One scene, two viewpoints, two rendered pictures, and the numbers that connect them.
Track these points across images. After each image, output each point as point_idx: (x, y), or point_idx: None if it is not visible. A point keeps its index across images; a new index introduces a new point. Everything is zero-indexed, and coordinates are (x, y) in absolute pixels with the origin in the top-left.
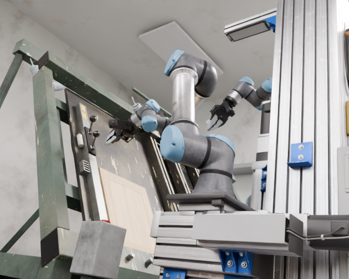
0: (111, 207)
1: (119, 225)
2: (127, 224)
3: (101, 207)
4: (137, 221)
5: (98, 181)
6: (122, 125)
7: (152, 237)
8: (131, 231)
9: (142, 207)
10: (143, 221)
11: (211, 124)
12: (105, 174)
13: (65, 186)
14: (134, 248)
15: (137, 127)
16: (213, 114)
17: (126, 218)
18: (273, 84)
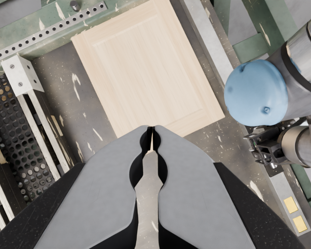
0: (186, 54)
1: (166, 34)
2: (153, 48)
3: (207, 27)
4: (136, 70)
5: (224, 73)
6: (301, 123)
7: (103, 62)
8: (144, 41)
9: (130, 109)
10: (123, 82)
11: (174, 142)
12: (211, 112)
13: (248, 52)
14: (134, 14)
15: (284, 132)
16: (267, 214)
17: (157, 58)
18: None
